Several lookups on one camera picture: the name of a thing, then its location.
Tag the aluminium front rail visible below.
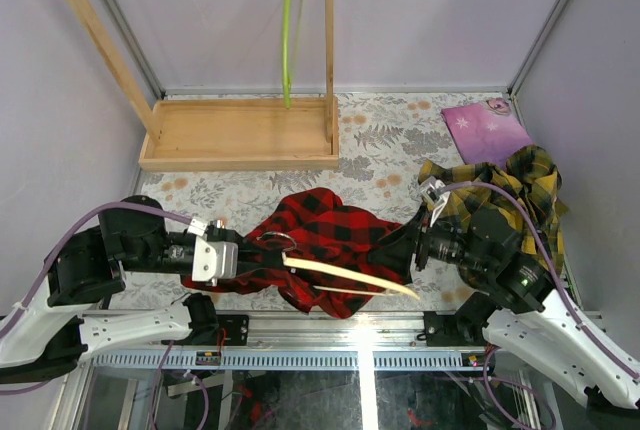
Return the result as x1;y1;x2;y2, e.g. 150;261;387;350
77;309;614;351

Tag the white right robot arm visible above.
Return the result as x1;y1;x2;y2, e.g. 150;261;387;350
368;208;639;419

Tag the purple folded cloth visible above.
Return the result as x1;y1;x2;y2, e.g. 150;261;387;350
441;98;533;168

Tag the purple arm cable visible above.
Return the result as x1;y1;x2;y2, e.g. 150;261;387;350
442;180;640;430
0;200;194;430

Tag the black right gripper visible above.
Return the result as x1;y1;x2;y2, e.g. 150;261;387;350
366;202;492;277

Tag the cream wooden hanger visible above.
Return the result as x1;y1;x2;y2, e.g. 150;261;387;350
257;232;420;300

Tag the yellow black plaid shirt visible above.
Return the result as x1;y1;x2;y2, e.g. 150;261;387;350
418;145;567;273

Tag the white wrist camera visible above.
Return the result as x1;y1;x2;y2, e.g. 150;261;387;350
418;176;450;227
188;217;239;286

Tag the red black plaid shirt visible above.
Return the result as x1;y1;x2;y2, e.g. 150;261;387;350
210;188;409;319

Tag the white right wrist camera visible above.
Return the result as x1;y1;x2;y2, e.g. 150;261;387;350
418;176;450;227

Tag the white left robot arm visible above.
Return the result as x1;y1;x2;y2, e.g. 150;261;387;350
1;195;284;385

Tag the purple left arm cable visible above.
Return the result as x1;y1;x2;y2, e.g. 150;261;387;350
0;200;194;430

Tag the perforated cable duct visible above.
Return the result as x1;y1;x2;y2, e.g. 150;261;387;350
92;348;484;372

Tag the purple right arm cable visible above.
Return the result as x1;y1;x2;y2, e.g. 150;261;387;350
442;180;640;430

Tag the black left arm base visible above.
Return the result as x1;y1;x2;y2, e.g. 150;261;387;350
194;314;250;347

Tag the floral table mat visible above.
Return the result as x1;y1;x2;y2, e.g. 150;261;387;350
109;93;502;312

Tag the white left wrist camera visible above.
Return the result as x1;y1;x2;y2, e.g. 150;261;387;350
188;217;239;286

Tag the green hanger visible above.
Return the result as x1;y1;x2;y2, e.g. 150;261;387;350
281;0;304;109

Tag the wooden clothes rack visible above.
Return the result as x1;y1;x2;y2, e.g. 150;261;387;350
66;0;339;172

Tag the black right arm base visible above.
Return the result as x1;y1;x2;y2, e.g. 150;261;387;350
416;292;497;347

